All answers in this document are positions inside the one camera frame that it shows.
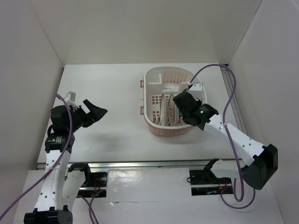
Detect aluminium rail front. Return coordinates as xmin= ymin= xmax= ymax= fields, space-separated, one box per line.
xmin=36 ymin=157 xmax=243 ymax=171

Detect white plate dark teal rim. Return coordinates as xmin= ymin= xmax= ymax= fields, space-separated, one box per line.
xmin=179 ymin=111 xmax=187 ymax=126

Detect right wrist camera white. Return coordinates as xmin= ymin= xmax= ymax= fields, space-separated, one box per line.
xmin=188 ymin=82 xmax=204 ymax=101

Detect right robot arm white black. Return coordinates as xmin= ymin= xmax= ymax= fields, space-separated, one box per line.
xmin=173 ymin=90 xmax=278 ymax=190

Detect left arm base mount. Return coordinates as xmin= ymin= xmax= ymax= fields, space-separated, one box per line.
xmin=78 ymin=171 xmax=108 ymax=198

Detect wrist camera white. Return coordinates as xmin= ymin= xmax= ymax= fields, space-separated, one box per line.
xmin=188 ymin=82 xmax=204 ymax=101
xmin=64 ymin=91 xmax=78 ymax=108

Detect white plate orange sunburst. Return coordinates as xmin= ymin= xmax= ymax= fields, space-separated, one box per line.
xmin=169 ymin=93 xmax=178 ymax=126

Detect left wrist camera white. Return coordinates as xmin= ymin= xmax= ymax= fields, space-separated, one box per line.
xmin=64 ymin=91 xmax=78 ymax=108

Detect aluminium rail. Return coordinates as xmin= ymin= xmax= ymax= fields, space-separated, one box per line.
xmin=36 ymin=157 xmax=243 ymax=171
xmin=220 ymin=68 xmax=247 ymax=133

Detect white orange plastic dish rack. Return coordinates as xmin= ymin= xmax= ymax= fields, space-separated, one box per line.
xmin=140 ymin=66 xmax=194 ymax=137

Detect aluminium rail right side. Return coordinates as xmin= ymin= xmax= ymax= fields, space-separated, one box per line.
xmin=220 ymin=68 xmax=247 ymax=133

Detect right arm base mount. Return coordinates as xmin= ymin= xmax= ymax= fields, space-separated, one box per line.
xmin=186 ymin=169 xmax=233 ymax=196

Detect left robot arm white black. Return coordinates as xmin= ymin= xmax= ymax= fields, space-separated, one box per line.
xmin=24 ymin=98 xmax=108 ymax=224

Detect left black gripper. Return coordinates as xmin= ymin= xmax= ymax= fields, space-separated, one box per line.
xmin=67 ymin=99 xmax=107 ymax=132

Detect white plate red characters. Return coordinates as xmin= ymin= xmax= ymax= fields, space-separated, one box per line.
xmin=160 ymin=94 xmax=169 ymax=126

